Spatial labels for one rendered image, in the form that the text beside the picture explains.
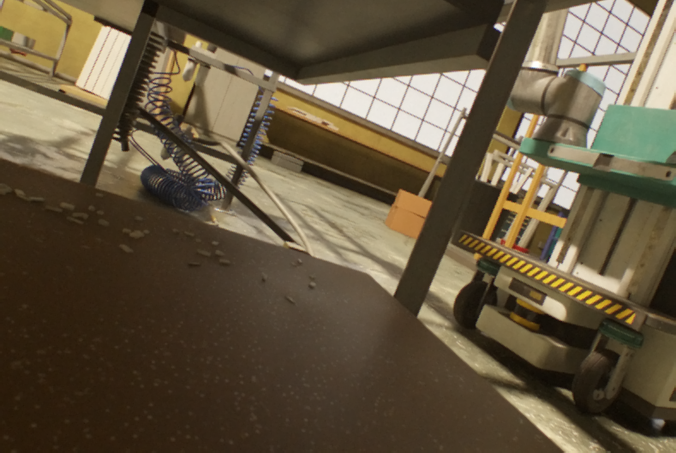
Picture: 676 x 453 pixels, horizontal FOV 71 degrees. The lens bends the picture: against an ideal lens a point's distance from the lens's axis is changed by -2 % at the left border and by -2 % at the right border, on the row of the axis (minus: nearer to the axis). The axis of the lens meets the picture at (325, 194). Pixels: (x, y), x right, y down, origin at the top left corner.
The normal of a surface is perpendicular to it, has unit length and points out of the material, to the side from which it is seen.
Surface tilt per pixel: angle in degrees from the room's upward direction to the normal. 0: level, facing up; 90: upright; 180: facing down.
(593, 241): 90
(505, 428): 0
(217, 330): 0
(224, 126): 90
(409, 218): 90
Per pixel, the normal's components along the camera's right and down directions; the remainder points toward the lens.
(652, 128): -0.81, -0.29
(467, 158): 0.29, 0.19
